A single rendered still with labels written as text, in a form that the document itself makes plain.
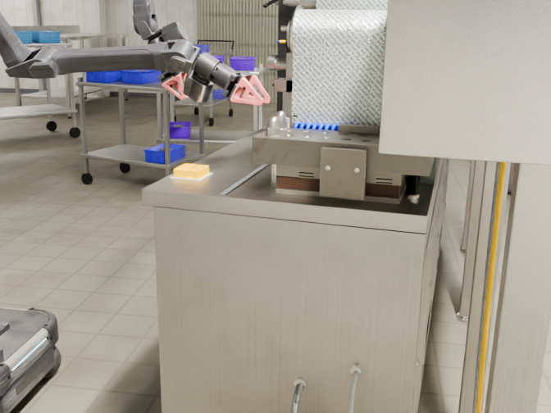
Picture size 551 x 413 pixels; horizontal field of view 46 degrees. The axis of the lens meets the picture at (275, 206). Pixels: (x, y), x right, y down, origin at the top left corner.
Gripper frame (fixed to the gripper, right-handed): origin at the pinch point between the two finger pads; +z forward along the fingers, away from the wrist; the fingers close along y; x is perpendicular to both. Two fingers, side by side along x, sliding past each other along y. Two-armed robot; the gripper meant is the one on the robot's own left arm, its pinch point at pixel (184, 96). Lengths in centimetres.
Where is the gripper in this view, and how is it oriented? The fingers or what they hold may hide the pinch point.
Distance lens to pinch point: 211.4
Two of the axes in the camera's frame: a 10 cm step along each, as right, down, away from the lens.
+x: -8.7, 4.2, 2.7
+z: 4.7, 8.6, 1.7
